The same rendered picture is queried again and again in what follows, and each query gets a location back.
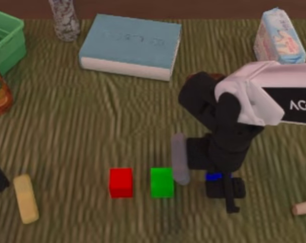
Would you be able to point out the grey patterned cylinder bottle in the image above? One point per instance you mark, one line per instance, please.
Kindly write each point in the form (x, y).
(64, 20)

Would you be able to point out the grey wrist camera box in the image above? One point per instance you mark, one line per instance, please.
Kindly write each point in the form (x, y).
(180, 159)

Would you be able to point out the blue cube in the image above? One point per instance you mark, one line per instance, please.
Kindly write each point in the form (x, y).
(214, 176)

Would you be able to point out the white tissue pack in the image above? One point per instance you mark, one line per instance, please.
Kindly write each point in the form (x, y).
(279, 38)

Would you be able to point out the red cube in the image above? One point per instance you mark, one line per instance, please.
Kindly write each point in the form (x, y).
(121, 182)

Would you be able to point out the beige wooden peg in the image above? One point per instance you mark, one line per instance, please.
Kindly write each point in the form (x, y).
(304, 208)

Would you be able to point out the green cube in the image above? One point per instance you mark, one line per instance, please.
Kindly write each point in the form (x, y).
(162, 182)

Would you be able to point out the light blue hardcover book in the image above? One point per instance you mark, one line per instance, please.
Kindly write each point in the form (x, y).
(132, 48)

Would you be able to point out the green plastic basket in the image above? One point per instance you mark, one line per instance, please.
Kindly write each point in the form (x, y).
(6, 41)

